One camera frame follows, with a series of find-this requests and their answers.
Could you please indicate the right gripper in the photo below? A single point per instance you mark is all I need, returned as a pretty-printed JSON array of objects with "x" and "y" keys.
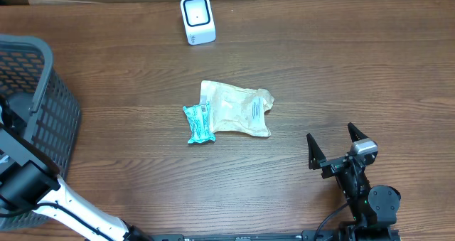
[{"x": 331, "y": 166}]

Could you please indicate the beige snack pouch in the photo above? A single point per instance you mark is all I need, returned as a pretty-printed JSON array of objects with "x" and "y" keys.
[{"x": 236, "y": 109}]

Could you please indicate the teal crinkled wrapper packet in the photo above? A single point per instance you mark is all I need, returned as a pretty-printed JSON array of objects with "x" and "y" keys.
[{"x": 198, "y": 117}]

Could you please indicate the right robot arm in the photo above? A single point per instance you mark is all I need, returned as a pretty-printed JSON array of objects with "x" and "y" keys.
[{"x": 374, "y": 208}]

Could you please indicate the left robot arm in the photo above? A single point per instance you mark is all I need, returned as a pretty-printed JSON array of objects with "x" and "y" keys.
[{"x": 30, "y": 182}]

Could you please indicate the white barcode scanner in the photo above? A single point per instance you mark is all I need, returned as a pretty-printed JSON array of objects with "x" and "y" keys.
[{"x": 198, "y": 21}]

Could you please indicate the grey plastic shopping basket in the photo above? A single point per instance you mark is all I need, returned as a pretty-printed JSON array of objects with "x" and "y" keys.
[{"x": 46, "y": 113}]

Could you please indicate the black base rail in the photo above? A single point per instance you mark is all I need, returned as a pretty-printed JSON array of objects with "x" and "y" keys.
[{"x": 241, "y": 237}]

